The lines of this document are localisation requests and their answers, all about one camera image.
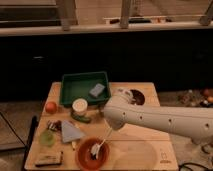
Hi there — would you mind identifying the white handled dish brush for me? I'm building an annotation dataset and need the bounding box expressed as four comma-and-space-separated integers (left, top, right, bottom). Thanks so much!
90, 129, 112, 159

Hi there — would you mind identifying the red orange bowl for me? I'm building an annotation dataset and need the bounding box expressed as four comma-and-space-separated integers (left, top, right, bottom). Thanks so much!
75, 137, 110, 171

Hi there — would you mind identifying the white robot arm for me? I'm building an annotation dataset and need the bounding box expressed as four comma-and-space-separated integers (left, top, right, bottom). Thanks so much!
103, 88, 213, 140

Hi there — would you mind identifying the dark maroon bowl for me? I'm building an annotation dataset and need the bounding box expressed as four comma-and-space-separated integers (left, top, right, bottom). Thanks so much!
131, 89, 145, 105

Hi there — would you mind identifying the brown wooden block brush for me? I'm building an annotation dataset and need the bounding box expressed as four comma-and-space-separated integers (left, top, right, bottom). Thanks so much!
34, 151, 63, 167

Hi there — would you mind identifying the grey blue sponge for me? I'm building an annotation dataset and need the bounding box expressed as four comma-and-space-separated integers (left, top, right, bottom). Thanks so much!
89, 83, 105, 98

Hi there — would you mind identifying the green plastic tray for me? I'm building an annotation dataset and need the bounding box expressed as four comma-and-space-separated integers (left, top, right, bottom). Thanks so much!
59, 71, 111, 107

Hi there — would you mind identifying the white lidded round container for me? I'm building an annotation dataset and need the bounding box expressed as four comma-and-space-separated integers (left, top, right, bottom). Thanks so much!
72, 98, 88, 116

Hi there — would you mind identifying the green cucumber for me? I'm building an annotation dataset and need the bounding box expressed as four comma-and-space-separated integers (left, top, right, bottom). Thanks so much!
71, 112, 91, 123

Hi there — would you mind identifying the orange tomato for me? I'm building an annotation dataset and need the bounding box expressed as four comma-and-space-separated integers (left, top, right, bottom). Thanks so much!
45, 102, 57, 114

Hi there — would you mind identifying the grey blue folded cloth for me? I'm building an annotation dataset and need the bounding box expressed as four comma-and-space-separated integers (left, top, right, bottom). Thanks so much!
61, 120, 85, 143

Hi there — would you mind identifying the dark candy wrapper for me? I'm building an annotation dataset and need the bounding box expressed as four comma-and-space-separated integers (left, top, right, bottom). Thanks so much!
47, 121, 62, 131

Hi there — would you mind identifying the wooden table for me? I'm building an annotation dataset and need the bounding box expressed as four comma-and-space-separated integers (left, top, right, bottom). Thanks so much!
24, 81, 180, 171

